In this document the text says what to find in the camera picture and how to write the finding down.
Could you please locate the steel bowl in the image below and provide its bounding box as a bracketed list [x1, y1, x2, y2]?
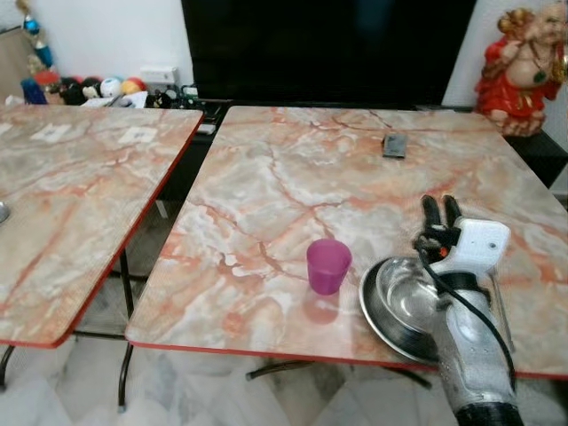
[359, 255, 494, 366]

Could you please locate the steel fork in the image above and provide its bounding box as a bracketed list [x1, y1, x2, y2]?
[487, 269, 517, 353]

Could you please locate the purple plastic cup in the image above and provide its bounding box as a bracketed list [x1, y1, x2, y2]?
[306, 237, 354, 296]

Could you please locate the red laughing Buddha statue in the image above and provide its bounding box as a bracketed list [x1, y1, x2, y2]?
[474, 5, 568, 139]

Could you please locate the black television screen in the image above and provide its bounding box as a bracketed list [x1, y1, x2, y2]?
[181, 0, 481, 109]

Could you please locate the white paper label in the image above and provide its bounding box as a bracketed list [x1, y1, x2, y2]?
[118, 126, 160, 146]

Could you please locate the orange toy ball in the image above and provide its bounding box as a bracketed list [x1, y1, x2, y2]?
[122, 76, 147, 97]

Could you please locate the white toy ball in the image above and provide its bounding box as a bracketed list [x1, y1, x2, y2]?
[99, 75, 124, 99]

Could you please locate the black plush toy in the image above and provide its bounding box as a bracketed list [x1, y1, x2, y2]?
[56, 76, 104, 107]

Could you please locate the blue toy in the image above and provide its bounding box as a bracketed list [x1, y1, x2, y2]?
[20, 77, 47, 107]

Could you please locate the hanging blue bead ornament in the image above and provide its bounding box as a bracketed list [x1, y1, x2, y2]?
[15, 0, 56, 69]

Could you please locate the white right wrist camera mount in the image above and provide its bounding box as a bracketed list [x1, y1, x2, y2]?
[440, 218, 512, 277]

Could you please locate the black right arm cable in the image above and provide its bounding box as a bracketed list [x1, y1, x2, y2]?
[414, 233, 518, 393]

